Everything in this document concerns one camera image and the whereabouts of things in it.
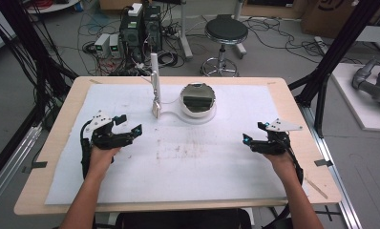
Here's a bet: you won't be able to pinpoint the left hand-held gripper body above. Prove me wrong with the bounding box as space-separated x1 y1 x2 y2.
82 110 137 151

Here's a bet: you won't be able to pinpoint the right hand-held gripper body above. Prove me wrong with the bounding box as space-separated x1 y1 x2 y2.
248 117 304 156

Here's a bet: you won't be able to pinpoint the car key with strap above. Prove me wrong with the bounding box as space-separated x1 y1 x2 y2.
150 71 162 119

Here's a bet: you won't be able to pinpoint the white stand with pole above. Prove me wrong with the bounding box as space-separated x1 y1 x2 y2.
150 52 218 125

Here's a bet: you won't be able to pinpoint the white bowl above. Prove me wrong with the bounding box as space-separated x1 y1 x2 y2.
179 82 217 119

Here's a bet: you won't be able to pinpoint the black wallet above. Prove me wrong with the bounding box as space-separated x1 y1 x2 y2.
181 87 213 114

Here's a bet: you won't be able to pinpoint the person's right hand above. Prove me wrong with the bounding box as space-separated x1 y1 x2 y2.
262 151 297 183

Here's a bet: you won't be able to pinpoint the person's left hand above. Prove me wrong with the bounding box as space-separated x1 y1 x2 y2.
88 145 123 181

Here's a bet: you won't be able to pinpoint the black tape piece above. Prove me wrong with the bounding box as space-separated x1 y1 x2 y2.
313 158 334 168
21 160 49 175

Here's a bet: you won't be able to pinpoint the white table mat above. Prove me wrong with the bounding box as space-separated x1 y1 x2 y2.
44 83 288 206

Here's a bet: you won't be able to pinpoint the grey power supply box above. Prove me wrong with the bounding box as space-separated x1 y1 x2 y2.
94 32 112 58
108 33 121 58

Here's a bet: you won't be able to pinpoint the black computer tower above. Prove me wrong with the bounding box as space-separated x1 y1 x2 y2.
118 12 145 63
142 5 163 52

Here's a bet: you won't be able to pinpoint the white platform board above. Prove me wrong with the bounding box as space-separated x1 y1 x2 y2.
329 62 380 133

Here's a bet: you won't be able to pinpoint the black round stool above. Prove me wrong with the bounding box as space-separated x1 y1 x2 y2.
200 13 250 77

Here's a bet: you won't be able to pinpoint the white table leg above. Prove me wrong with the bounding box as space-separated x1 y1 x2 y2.
178 0 194 61

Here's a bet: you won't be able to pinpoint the small white box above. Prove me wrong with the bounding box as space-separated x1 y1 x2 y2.
127 2 144 18

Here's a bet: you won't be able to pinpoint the cardboard box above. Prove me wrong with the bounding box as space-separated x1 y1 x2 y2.
300 0 380 40

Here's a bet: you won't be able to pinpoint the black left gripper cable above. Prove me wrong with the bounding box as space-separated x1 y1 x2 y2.
79 120 94 179

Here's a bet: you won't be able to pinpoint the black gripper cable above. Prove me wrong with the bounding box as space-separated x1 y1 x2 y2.
264 144 305 229
79 120 94 179

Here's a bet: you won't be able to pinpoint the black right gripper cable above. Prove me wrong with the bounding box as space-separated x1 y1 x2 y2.
264 144 305 229

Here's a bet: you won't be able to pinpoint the aluminium rail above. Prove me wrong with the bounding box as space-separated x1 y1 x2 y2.
0 124 43 213
300 104 364 229

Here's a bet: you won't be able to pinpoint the black frame post with cables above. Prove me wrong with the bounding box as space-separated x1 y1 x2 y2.
0 0 79 189

